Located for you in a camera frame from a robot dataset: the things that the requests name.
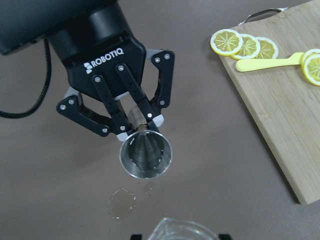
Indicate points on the lemon slice back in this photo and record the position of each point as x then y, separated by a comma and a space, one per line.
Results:
268, 48

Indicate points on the lemon slice front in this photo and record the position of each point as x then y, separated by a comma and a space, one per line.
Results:
226, 42

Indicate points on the lemon slice middle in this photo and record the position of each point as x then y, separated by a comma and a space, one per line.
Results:
249, 49

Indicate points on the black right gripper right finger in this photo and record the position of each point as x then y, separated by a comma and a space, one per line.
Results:
224, 236

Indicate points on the clear glass measuring cup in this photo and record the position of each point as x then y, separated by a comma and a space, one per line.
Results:
174, 229

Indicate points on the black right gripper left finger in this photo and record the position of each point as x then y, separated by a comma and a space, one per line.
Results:
136, 237

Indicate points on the bamboo cutting board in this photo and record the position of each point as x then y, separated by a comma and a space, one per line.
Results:
284, 106

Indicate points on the lemon slice at knife tip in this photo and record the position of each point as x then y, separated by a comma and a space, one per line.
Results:
310, 65

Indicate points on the steel jigger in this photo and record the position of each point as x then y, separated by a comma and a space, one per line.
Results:
145, 153

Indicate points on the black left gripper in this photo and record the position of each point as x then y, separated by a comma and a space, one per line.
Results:
103, 60

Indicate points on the yellow plastic knife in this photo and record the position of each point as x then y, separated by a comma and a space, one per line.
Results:
246, 65

